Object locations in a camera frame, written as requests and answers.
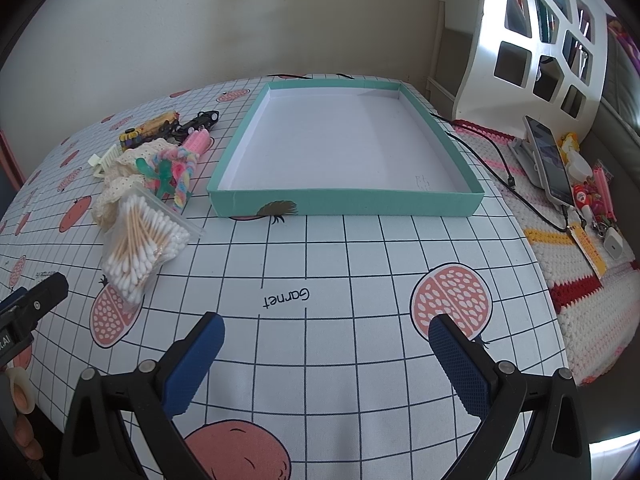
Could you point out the white phone stand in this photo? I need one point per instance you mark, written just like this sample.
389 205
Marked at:
526 155

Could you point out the white claw hair clip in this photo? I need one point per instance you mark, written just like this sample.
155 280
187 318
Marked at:
100 164

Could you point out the pink hair roller clip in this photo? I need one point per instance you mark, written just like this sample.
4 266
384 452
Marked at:
198 142

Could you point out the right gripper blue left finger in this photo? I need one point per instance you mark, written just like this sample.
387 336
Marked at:
187 362

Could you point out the crocheted striped mat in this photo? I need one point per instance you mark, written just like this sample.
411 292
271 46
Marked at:
598 317

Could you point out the small white charger cube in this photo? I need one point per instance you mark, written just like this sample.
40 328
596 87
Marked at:
613 243

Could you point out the pile of small trinkets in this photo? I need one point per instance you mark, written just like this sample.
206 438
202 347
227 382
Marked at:
591 193

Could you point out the white cutout bookshelf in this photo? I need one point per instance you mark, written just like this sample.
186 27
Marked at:
540 58

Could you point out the smartphone on stand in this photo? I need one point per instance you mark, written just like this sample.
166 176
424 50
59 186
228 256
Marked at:
549 164

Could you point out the pomegranate grid tablecloth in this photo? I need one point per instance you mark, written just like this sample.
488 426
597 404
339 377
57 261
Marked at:
321 358

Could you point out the cream lace fabric scrunchie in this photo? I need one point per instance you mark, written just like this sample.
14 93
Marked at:
119 178

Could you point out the yellow label tag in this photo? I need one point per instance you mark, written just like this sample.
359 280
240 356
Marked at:
585 245

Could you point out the bag of cotton swabs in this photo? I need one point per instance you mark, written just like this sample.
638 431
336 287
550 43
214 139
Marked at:
146 234

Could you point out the teal shallow cardboard box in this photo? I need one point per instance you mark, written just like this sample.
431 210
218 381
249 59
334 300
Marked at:
339 147

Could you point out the yellow rice cracker snack packet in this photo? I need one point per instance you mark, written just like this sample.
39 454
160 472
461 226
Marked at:
157 127

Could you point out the teal plastic hair clip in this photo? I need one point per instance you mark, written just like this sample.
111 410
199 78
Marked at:
158 178

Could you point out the black toy car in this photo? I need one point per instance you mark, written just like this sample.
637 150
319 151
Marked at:
203 120

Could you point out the person's left hand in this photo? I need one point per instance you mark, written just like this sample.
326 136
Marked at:
17 401

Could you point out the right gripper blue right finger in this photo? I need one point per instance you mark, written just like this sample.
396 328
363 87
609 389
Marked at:
466 365

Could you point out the cream wooden shelf unit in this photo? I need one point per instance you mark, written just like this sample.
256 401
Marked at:
454 38

